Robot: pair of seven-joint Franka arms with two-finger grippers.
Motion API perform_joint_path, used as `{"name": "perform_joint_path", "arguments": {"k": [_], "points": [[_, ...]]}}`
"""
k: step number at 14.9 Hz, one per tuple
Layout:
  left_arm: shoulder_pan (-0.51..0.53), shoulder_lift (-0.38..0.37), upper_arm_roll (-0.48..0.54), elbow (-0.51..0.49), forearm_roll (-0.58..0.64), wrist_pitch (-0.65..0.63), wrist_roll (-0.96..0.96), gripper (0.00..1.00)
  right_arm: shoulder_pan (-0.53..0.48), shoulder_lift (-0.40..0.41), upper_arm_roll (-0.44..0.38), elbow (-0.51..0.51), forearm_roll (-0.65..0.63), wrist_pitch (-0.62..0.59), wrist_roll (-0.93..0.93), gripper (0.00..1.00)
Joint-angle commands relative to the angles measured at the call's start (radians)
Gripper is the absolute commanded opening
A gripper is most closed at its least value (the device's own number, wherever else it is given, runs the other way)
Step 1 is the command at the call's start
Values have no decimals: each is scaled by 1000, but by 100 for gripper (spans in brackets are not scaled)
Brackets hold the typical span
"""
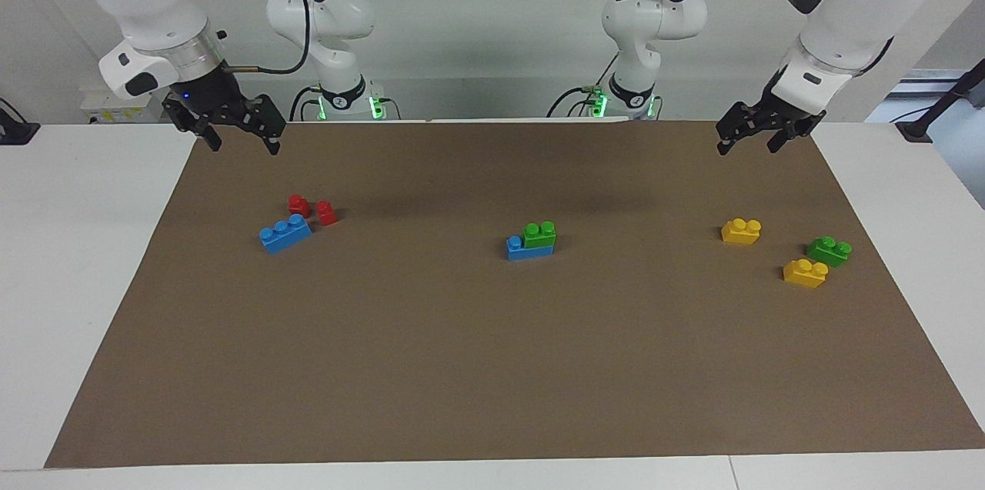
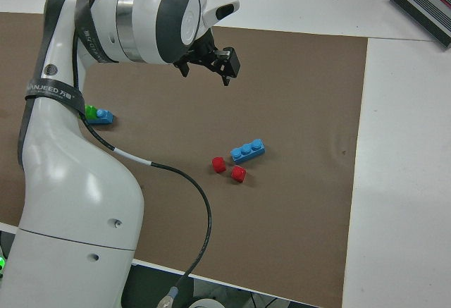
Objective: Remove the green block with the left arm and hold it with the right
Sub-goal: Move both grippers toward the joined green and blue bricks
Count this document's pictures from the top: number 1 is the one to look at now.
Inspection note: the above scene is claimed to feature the black table clamp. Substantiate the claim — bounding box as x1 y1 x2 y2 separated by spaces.
0 98 39 145

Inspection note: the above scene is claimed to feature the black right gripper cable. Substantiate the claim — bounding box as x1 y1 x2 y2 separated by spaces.
231 0 311 75

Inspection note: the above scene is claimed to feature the blue three-stud block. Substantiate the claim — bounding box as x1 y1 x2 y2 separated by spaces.
506 235 556 262
259 214 313 254

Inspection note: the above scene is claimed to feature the yellow two-stud block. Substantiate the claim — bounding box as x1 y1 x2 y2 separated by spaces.
783 258 830 289
721 218 763 245

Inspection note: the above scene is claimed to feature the white power box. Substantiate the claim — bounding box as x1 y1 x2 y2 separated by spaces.
81 86 166 125

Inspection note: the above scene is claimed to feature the black base cable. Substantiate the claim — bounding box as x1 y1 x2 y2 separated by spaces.
289 86 320 122
546 52 620 119

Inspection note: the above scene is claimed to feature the brown paper mat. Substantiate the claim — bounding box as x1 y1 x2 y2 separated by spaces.
44 119 985 469

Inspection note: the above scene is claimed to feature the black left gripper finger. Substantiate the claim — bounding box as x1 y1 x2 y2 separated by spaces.
768 113 826 152
716 99 770 156

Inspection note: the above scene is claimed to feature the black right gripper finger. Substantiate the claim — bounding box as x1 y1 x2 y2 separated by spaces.
245 94 287 156
162 94 222 152

